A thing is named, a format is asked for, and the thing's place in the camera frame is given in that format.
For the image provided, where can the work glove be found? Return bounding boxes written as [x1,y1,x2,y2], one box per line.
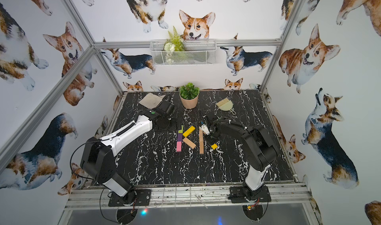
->
[139,93,166,109]

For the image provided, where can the pink block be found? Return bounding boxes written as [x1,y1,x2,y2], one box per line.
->
[176,141,182,152]

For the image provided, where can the fern and white flower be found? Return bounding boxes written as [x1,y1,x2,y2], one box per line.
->
[164,27,186,64]

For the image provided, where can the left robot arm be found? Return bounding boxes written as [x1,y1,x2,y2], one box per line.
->
[80,95,175,204]

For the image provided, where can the green block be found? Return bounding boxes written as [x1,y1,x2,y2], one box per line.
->
[178,125,184,134]

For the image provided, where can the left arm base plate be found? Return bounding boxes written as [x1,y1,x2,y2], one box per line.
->
[108,189,152,207]

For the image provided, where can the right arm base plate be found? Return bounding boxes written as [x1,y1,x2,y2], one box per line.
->
[228,185,271,203]

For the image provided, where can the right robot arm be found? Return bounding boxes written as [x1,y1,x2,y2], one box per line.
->
[202,114,279,203]

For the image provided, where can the potted green plant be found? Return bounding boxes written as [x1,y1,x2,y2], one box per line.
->
[180,82,200,109]

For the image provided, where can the white wire basket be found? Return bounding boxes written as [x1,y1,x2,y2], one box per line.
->
[150,39,217,66]

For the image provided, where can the short yellow block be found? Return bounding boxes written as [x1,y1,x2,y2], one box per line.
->
[183,126,195,137]

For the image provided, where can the small brush with dustpan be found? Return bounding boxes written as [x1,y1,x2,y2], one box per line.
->
[216,98,236,115]

